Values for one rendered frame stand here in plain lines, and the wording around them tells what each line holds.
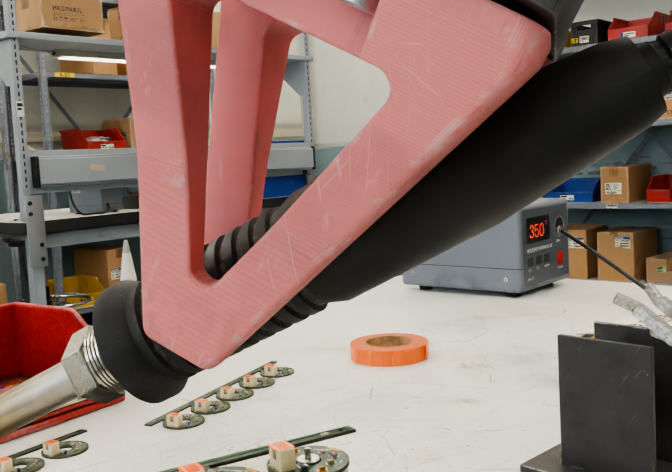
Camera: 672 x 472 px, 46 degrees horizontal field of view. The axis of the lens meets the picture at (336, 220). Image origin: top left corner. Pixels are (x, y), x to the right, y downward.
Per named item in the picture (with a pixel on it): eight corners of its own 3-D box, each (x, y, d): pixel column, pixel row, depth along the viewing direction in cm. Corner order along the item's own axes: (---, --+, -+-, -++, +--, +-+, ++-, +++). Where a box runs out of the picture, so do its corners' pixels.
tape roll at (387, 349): (345, 367, 58) (344, 351, 58) (356, 347, 64) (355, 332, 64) (427, 366, 57) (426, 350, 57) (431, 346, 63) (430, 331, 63)
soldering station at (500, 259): (572, 283, 89) (569, 197, 88) (523, 300, 80) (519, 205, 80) (456, 275, 99) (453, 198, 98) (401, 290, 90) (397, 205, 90)
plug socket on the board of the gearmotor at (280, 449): (304, 467, 24) (303, 445, 24) (278, 474, 23) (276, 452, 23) (292, 459, 24) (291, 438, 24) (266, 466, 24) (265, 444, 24)
